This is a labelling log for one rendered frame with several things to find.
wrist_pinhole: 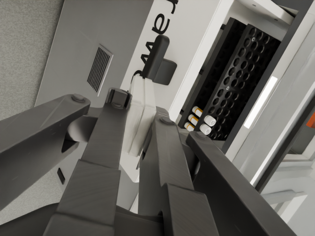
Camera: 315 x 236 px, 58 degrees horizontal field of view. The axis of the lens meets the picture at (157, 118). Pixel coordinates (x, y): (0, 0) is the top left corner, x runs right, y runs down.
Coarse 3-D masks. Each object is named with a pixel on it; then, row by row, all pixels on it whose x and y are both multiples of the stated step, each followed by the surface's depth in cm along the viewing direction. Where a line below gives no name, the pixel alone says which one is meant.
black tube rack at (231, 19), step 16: (224, 32) 40; (240, 32) 39; (224, 48) 41; (256, 48) 40; (272, 48) 42; (208, 64) 41; (224, 64) 43; (240, 64) 40; (256, 64) 42; (208, 80) 42; (224, 80) 44; (240, 80) 41; (256, 80) 49; (192, 96) 43; (208, 96) 45; (224, 96) 41; (240, 96) 49; (192, 112) 44; (224, 112) 49; (240, 112) 46; (224, 128) 47
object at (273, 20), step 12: (240, 0) 40; (252, 0) 36; (264, 0) 36; (228, 12) 42; (240, 12) 43; (252, 12) 45; (264, 12) 41; (276, 12) 39; (252, 24) 46; (264, 24) 48; (276, 24) 48; (288, 24) 42; (216, 36) 43; (276, 36) 51; (204, 60) 45; (180, 132) 50; (216, 144) 52
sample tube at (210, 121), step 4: (196, 108) 43; (196, 112) 43; (200, 112) 42; (200, 116) 42; (208, 116) 41; (204, 120) 42; (208, 120) 41; (212, 120) 41; (208, 124) 41; (212, 124) 41
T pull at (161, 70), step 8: (160, 40) 29; (168, 40) 29; (152, 48) 30; (160, 48) 29; (152, 56) 30; (160, 56) 30; (152, 64) 30; (160, 64) 30; (168, 64) 31; (176, 64) 32; (144, 72) 31; (152, 72) 30; (160, 72) 31; (168, 72) 32; (152, 80) 31; (160, 80) 32; (168, 80) 32
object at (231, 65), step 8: (248, 24) 37; (248, 32) 37; (256, 32) 38; (240, 40) 38; (248, 40) 38; (240, 48) 38; (232, 56) 38; (240, 56) 39; (232, 64) 39; (224, 72) 39; (232, 72) 40; (216, 88) 40; (224, 88) 40; (216, 96) 40; (208, 104) 41; (216, 104) 41; (208, 112) 41; (200, 120) 42
